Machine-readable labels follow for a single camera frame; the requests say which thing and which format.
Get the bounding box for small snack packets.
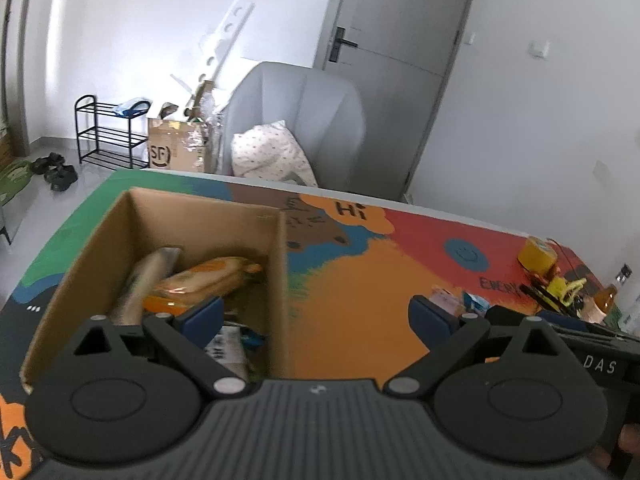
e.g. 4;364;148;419
431;286;467;317

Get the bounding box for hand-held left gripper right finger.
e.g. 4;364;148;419
382;296;567;402

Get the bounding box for black door handle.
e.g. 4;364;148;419
327;26;359;63

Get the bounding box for black folding rack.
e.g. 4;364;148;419
519;280;640;343

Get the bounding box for white dotted pillow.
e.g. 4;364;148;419
231;120;319;187

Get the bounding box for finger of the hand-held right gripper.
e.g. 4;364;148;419
484;304;527;327

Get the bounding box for grey door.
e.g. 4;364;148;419
312;0;482;202

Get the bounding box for grey-framed side door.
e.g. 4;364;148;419
0;0;40;156

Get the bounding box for grey armchair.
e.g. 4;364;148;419
220;61;367;193

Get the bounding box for yellow clip tool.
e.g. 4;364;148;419
547;277;587;306

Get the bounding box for amber glass bottle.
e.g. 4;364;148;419
591;284;621;326

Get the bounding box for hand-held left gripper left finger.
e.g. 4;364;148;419
72;296;249;402

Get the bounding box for yellow tape roll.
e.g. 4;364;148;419
517;237;558;273

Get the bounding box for white packet with black label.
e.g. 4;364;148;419
204;325;251;378

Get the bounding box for black shoe rack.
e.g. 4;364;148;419
75;95;151;169

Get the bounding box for blue snack packet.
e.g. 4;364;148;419
462;291;495;315

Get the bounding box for green floor mat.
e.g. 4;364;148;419
0;160;32;241

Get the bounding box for long white snack packet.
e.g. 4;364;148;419
109;246;183;328

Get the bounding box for white board with holes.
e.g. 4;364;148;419
170;2;251;111

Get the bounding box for orange snack packet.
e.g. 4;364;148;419
150;256;264;306
142;294;201;317

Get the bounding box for pair of dark shoes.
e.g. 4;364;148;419
30;152;79;192

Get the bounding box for cardboard box with logo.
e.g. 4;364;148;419
147;117;221;174

